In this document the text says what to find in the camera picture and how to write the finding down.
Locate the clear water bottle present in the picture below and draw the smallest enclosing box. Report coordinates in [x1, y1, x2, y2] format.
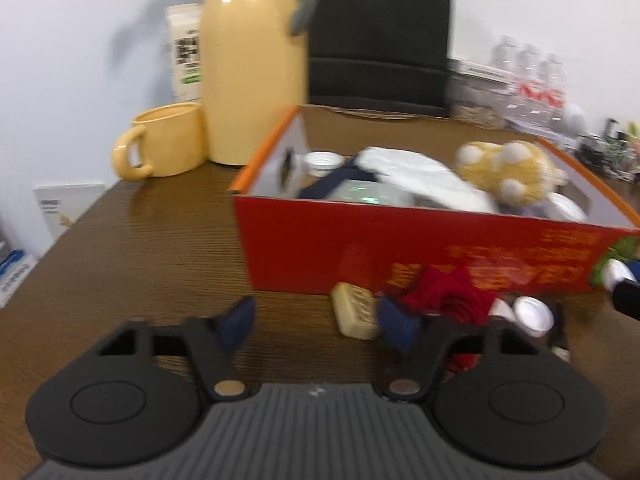
[540, 53, 568, 111]
[492, 36, 521, 96]
[517, 44, 543, 106]

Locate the yellow thermos jug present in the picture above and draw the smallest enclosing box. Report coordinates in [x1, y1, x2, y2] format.
[200, 0, 323, 166]

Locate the white ribbed lid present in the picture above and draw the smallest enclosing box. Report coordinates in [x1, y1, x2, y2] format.
[302, 151, 346, 177]

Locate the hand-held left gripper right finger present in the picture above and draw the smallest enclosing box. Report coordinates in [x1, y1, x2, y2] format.
[376, 296, 551, 402]

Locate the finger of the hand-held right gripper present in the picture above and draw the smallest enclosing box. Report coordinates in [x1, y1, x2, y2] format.
[611, 259, 640, 320]

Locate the clear jar of nuts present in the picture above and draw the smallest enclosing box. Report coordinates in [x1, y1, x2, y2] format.
[450, 77, 506, 126]

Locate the red fabric rose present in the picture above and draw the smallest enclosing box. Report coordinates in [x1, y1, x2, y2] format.
[400, 266, 498, 373]

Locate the white milk carton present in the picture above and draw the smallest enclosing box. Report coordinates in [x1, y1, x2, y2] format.
[166, 3, 203, 102]

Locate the iridescent plastic bag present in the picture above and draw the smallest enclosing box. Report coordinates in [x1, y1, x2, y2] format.
[332, 178, 416, 207]

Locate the yellow plush toy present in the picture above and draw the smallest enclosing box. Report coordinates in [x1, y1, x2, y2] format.
[455, 140, 568, 206]

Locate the red cardboard box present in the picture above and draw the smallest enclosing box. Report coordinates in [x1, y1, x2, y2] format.
[229, 105, 640, 296]

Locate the small white cup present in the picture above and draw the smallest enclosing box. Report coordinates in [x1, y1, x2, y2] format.
[545, 192, 588, 221]
[512, 296, 555, 333]

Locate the navy fabric pouch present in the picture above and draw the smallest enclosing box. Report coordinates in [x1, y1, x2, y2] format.
[297, 156, 371, 200]

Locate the black paper bag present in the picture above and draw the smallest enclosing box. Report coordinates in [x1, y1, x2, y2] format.
[306, 0, 451, 118]

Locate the white round robot toy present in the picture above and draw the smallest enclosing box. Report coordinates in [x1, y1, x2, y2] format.
[560, 103, 587, 138]

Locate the beige soap bar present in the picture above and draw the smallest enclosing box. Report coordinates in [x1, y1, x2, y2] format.
[331, 282, 379, 341]

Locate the blue white packet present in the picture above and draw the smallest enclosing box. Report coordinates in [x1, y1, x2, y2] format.
[0, 247, 38, 308]

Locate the white tissue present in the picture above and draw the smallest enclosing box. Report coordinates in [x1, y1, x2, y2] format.
[357, 146, 496, 213]

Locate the flat white box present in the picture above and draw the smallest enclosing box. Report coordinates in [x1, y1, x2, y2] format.
[452, 58, 516, 83]

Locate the tangle of black cables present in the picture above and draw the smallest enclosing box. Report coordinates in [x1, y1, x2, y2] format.
[577, 132, 608, 166]

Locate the white printed board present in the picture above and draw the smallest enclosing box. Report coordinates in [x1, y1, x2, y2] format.
[34, 182, 107, 241]

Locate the yellow mug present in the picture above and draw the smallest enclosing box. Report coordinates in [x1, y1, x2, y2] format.
[111, 102, 208, 182]

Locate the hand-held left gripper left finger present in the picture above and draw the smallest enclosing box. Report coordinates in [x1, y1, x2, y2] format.
[97, 295, 257, 402]

